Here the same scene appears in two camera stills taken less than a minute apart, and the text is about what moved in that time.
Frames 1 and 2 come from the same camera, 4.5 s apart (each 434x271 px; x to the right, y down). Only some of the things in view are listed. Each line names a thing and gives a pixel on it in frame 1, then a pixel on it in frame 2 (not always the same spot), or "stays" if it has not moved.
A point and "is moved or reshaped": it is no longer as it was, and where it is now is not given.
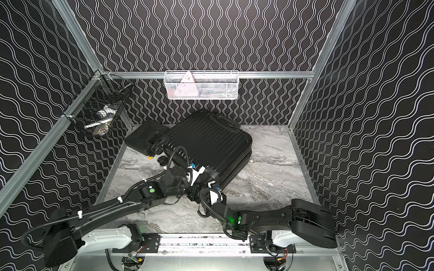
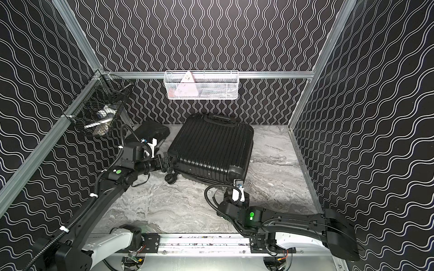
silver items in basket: [104, 117] stays
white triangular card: [184, 90] stays
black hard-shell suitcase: [211, 140] is moved or reshaped
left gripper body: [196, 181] → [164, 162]
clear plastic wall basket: [201, 84] stays
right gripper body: [208, 208] → [228, 200]
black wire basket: [96, 109] stays
